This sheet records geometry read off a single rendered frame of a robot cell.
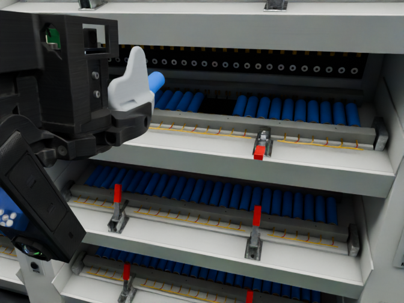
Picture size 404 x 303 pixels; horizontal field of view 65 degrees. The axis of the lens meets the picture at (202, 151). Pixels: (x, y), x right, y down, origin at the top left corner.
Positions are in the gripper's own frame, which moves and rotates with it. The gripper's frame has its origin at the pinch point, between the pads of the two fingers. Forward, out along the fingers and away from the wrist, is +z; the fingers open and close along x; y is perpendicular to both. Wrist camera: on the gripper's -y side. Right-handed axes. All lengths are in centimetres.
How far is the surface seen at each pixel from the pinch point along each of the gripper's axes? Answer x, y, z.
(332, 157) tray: -22.2, -9.2, 18.6
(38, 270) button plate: 34, -45, 18
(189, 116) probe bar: 0.5, -6.4, 21.0
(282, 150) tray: -15.1, -9.3, 18.8
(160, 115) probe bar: 5.5, -6.6, 20.8
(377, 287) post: -32.3, -29.2, 17.5
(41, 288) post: 34, -51, 19
